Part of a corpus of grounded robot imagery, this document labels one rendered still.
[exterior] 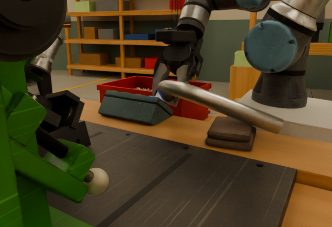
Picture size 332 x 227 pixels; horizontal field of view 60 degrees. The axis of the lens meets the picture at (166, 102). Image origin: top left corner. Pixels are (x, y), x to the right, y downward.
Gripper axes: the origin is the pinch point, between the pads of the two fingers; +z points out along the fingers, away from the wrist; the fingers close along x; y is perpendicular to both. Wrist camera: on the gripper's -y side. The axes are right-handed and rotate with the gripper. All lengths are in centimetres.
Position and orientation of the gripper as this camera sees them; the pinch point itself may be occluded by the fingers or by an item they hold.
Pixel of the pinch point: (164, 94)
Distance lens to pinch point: 67.2
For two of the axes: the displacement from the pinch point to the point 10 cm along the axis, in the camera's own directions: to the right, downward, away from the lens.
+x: -8.6, -1.3, 5.0
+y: 4.2, 3.8, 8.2
